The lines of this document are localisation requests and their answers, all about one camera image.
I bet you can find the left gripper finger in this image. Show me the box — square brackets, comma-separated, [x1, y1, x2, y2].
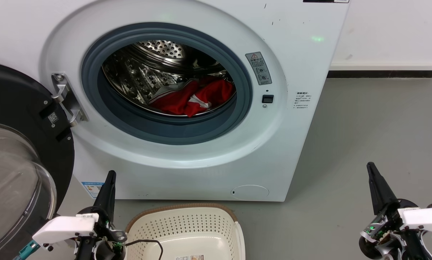
[93, 170, 112, 214]
[105, 170, 116, 221]

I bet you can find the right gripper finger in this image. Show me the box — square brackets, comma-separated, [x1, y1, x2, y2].
[373, 163, 400, 209]
[367, 162, 387, 215]

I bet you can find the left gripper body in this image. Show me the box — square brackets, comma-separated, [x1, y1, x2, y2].
[74, 207, 128, 260]

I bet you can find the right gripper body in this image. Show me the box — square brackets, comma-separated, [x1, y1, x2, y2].
[359, 199, 432, 260]

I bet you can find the red and white garment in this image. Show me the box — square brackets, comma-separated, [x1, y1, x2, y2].
[149, 76, 236, 118]

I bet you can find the cream perforated laundry basket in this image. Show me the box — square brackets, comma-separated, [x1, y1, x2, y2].
[125, 203, 246, 260]

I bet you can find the stainless steel washing machine drum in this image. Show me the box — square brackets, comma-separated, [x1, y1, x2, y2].
[102, 40, 237, 117]

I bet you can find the black round washer door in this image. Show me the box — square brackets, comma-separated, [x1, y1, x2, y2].
[0, 61, 75, 260]

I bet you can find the blue energy label sticker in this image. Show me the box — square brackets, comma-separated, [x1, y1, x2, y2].
[81, 182, 105, 199]

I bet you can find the grey rubber door gasket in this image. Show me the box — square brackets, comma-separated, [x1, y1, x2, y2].
[81, 22, 253, 146]

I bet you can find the white front-load washing machine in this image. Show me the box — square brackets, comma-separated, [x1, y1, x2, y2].
[0, 0, 350, 202]

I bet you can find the silver metal door hinge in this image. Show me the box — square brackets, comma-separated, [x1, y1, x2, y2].
[51, 73, 89, 127]

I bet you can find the small printed text label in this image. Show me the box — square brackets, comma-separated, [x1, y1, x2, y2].
[294, 91, 312, 110]

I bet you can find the round white filter cover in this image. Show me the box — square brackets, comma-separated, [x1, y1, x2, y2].
[231, 185, 270, 200]

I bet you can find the grey warning sticker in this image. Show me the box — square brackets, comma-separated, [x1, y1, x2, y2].
[245, 52, 272, 86]

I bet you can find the thin black cable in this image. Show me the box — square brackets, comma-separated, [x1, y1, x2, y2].
[125, 239, 164, 260]

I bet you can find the teal cable connector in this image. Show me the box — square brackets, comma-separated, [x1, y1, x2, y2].
[13, 241, 40, 260]

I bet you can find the black wall baseboard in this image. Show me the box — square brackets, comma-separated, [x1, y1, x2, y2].
[327, 70, 432, 79]

